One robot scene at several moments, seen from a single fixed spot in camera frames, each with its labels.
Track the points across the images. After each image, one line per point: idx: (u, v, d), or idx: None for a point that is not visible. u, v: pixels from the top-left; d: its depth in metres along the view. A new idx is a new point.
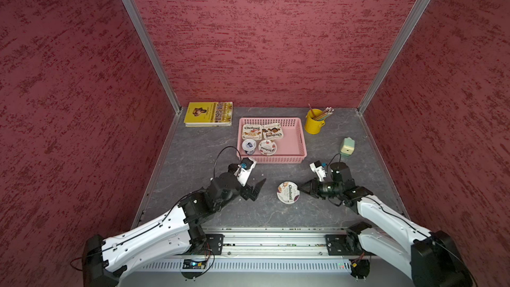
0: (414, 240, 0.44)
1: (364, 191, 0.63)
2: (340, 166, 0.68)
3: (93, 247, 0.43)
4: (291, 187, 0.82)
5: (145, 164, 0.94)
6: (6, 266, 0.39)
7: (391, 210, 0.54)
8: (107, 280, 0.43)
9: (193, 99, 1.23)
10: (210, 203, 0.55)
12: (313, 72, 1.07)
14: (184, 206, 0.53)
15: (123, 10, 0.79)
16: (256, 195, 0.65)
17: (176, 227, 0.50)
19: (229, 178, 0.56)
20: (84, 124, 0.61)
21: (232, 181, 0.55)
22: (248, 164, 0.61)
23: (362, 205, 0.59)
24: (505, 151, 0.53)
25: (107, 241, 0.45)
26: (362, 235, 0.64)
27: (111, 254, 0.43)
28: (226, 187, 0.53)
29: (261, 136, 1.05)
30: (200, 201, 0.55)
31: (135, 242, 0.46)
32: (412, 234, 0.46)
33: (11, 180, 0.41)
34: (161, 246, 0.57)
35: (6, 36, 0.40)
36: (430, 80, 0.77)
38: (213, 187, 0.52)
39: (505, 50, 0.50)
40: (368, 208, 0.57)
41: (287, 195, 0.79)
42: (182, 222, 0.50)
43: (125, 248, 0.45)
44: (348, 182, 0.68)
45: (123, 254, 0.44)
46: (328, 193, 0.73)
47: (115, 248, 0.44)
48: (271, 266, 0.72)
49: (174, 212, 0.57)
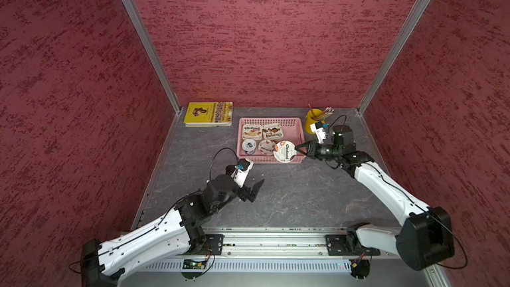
0: (410, 212, 0.43)
1: (366, 157, 0.60)
2: (344, 129, 0.64)
3: (89, 251, 0.44)
4: (288, 146, 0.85)
5: (145, 164, 0.94)
6: (6, 266, 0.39)
7: (390, 180, 0.52)
8: (103, 284, 0.43)
9: (193, 99, 1.23)
10: (207, 205, 0.55)
12: (313, 72, 1.07)
14: (180, 208, 0.53)
15: (123, 10, 0.79)
16: (254, 196, 0.65)
17: (172, 230, 0.49)
19: (226, 180, 0.55)
20: (84, 124, 0.61)
21: (228, 183, 0.55)
22: (246, 165, 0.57)
23: (361, 172, 0.56)
24: (505, 151, 0.53)
25: (103, 245, 0.45)
26: (360, 230, 0.64)
27: (107, 258, 0.43)
28: (222, 189, 0.53)
29: (260, 136, 1.05)
30: (196, 204, 0.55)
31: (131, 245, 0.46)
32: (409, 206, 0.45)
33: (10, 180, 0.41)
34: (160, 248, 0.58)
35: (6, 37, 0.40)
36: (430, 80, 0.77)
38: (209, 190, 0.52)
39: (505, 50, 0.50)
40: (367, 176, 0.55)
41: (284, 154, 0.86)
42: (179, 224, 0.50)
43: (121, 252, 0.45)
44: (350, 146, 0.65)
45: (119, 258, 0.44)
46: (327, 156, 0.70)
47: (111, 252, 0.44)
48: (271, 266, 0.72)
49: (171, 215, 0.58)
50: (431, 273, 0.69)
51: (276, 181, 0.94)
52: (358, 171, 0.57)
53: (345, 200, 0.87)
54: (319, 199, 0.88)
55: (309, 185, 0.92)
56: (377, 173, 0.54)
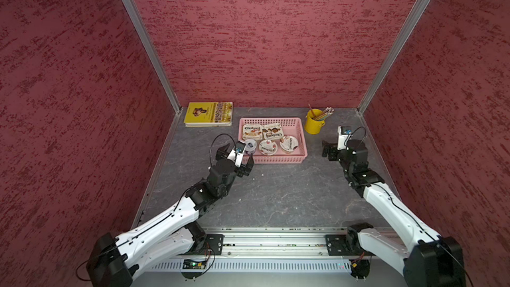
0: (420, 239, 0.43)
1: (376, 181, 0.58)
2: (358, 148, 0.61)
3: (105, 245, 0.42)
4: (291, 139, 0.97)
5: (145, 164, 0.94)
6: (6, 267, 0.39)
7: (400, 204, 0.51)
8: (125, 276, 0.42)
9: (193, 99, 1.23)
10: (214, 190, 0.57)
12: (313, 72, 1.07)
14: (190, 195, 0.55)
15: (123, 10, 0.79)
16: (249, 171, 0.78)
17: (188, 215, 0.51)
19: (224, 162, 0.58)
20: (84, 124, 0.61)
21: (227, 165, 0.57)
22: (242, 147, 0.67)
23: (370, 193, 0.56)
24: (505, 150, 0.53)
25: (120, 237, 0.44)
26: (362, 233, 0.64)
27: (129, 247, 0.43)
28: (224, 171, 0.55)
29: (261, 136, 1.05)
30: (204, 190, 0.58)
31: (150, 232, 0.46)
32: (418, 233, 0.44)
33: (10, 180, 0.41)
34: (167, 245, 0.57)
35: (6, 36, 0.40)
36: (430, 80, 0.77)
38: (212, 175, 0.54)
39: (506, 50, 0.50)
40: (375, 193, 0.55)
41: (288, 144, 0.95)
42: (193, 209, 0.52)
43: (141, 240, 0.44)
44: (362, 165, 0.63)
45: (140, 246, 0.44)
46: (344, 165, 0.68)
47: (131, 242, 0.44)
48: (271, 266, 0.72)
49: (184, 202, 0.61)
50: None
51: (276, 181, 0.94)
52: (368, 191, 0.56)
53: (345, 200, 0.87)
54: (319, 198, 0.88)
55: (310, 185, 0.92)
56: (386, 195, 0.53)
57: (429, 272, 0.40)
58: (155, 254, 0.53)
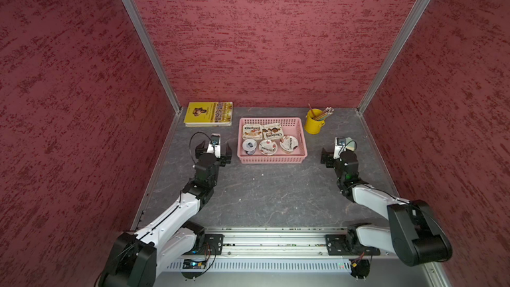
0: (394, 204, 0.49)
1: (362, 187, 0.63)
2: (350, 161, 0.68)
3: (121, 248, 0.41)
4: (291, 139, 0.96)
5: (145, 164, 0.94)
6: (6, 266, 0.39)
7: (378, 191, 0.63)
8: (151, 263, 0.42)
9: (193, 99, 1.23)
10: (206, 183, 0.64)
12: (313, 72, 1.07)
14: (188, 191, 0.61)
15: (123, 10, 0.79)
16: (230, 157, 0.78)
17: (193, 203, 0.57)
19: (204, 155, 0.64)
20: (84, 124, 0.61)
21: (208, 157, 0.64)
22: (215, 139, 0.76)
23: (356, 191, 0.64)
24: (505, 150, 0.53)
25: (139, 232, 0.45)
26: (360, 228, 0.65)
27: (152, 236, 0.45)
28: (207, 163, 0.62)
29: (261, 135, 1.05)
30: (198, 185, 0.66)
31: (167, 221, 0.49)
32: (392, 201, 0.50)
33: (11, 179, 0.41)
34: (174, 242, 0.57)
35: (6, 36, 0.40)
36: (430, 80, 0.77)
38: (199, 170, 0.60)
39: (505, 50, 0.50)
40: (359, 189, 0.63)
41: (288, 144, 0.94)
42: (195, 198, 0.58)
43: (161, 229, 0.47)
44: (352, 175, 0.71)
45: (161, 233, 0.46)
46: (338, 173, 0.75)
47: (151, 232, 0.46)
48: (271, 266, 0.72)
49: (184, 196, 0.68)
50: (431, 273, 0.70)
51: (276, 181, 0.94)
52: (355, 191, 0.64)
53: (345, 200, 0.87)
54: (319, 198, 0.88)
55: (310, 185, 0.92)
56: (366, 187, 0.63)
57: (407, 230, 0.44)
58: (167, 249, 0.54)
